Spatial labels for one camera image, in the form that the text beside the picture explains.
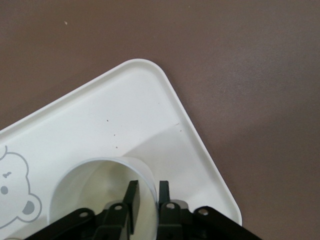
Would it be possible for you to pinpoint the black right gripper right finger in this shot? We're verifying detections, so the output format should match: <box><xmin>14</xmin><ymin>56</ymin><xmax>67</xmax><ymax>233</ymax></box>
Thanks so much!
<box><xmin>157</xmin><ymin>180</ymin><xmax>263</xmax><ymax>240</ymax></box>

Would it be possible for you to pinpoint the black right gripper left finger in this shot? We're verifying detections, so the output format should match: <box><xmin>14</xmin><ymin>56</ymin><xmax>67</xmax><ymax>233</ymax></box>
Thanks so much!
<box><xmin>37</xmin><ymin>179</ymin><xmax>141</xmax><ymax>240</ymax></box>

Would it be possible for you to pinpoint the white plastic cup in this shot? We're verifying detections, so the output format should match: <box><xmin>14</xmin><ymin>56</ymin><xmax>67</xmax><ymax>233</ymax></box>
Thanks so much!
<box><xmin>49</xmin><ymin>156</ymin><xmax>159</xmax><ymax>240</ymax></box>

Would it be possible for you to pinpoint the cream bear print tray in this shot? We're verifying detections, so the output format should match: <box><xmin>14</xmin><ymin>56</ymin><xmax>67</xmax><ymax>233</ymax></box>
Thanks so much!
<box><xmin>0</xmin><ymin>58</ymin><xmax>243</xmax><ymax>240</ymax></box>

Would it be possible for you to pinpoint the brown table mat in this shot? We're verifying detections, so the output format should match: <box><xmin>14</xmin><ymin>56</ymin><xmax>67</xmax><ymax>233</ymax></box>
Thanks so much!
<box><xmin>0</xmin><ymin>0</ymin><xmax>320</xmax><ymax>240</ymax></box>

